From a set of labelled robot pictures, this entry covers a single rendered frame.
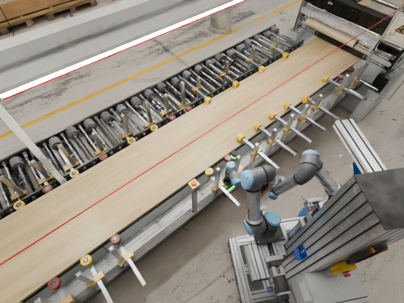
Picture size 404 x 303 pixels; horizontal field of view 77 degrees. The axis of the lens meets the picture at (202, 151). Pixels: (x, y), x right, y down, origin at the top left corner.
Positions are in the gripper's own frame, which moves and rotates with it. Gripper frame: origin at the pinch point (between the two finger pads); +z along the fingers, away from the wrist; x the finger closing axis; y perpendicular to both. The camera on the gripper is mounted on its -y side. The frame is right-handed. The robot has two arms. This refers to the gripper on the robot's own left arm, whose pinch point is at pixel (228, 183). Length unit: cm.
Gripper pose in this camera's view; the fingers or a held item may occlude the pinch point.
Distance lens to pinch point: 232.5
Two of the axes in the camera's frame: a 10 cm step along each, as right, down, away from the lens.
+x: 8.6, 4.1, -2.9
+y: -5.0, 7.0, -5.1
